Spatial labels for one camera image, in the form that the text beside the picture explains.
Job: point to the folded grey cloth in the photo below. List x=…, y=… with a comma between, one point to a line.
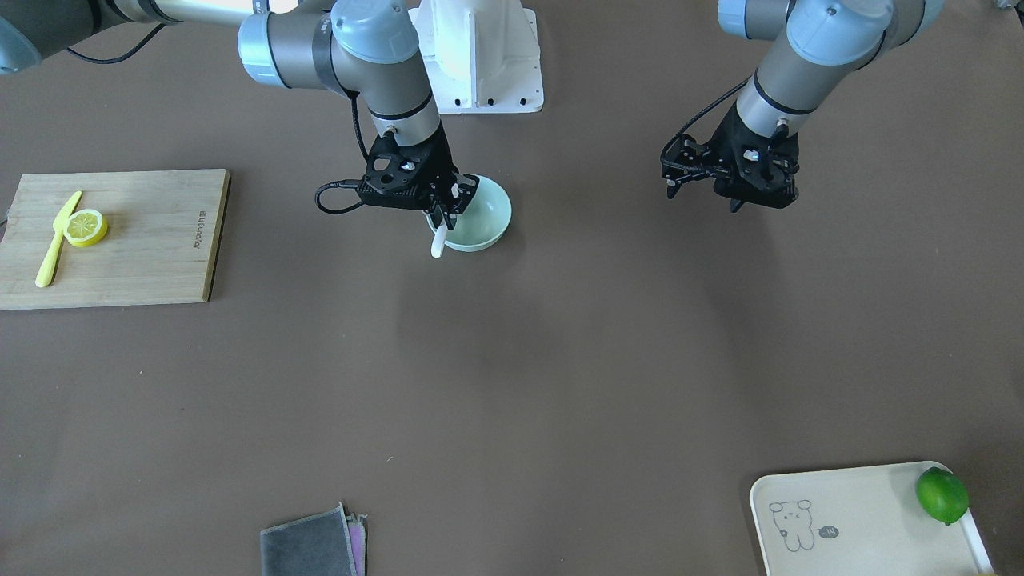
x=330, y=543

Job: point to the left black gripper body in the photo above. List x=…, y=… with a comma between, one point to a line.
x=725, y=142

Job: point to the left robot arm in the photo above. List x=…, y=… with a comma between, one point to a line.
x=814, y=45

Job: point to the halved lemon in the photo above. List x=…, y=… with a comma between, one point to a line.
x=85, y=228

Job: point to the white ceramic spoon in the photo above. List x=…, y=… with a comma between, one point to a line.
x=438, y=243

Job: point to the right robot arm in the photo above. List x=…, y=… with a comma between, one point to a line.
x=357, y=49

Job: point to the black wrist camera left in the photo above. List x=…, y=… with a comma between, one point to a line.
x=684, y=160

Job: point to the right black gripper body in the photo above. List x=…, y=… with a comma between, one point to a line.
x=442, y=170

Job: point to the beige rabbit tray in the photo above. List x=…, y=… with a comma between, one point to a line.
x=863, y=520

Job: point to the yellow plastic knife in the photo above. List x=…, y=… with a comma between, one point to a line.
x=47, y=269

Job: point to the white camera pole base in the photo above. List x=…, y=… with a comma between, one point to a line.
x=482, y=57

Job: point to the green lime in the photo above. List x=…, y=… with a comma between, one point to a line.
x=942, y=495

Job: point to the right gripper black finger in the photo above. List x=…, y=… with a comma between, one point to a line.
x=436, y=216
x=459, y=196

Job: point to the bamboo cutting board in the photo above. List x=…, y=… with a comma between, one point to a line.
x=160, y=249

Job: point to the mint green bowl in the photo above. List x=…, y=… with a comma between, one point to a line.
x=484, y=221

